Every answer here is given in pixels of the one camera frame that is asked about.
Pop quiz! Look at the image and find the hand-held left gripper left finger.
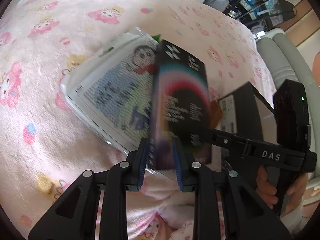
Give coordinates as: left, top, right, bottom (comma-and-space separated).
28, 137, 148, 240

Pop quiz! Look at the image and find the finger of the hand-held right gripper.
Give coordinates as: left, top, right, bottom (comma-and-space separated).
191, 127, 250, 157

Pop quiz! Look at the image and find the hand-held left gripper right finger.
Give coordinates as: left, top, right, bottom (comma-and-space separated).
172, 139, 292, 240

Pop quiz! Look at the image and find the black cardboard storage box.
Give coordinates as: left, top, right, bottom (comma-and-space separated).
218, 82, 275, 171

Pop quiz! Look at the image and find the black box with rainbow print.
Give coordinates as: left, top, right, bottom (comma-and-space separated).
149, 39, 213, 172

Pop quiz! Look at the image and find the cartoon bead art pack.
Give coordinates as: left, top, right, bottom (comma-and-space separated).
60, 27, 160, 157

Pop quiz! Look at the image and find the person's right hand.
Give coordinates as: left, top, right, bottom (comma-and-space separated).
256, 166, 308, 205

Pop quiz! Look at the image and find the grey padded headboard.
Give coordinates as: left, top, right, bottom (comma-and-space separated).
256, 27, 320, 188

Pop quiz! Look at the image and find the display shelf with figures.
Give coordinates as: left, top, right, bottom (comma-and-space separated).
202, 0, 297, 28

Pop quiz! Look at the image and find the pink printed blanket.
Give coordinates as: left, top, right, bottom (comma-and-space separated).
0, 0, 278, 240

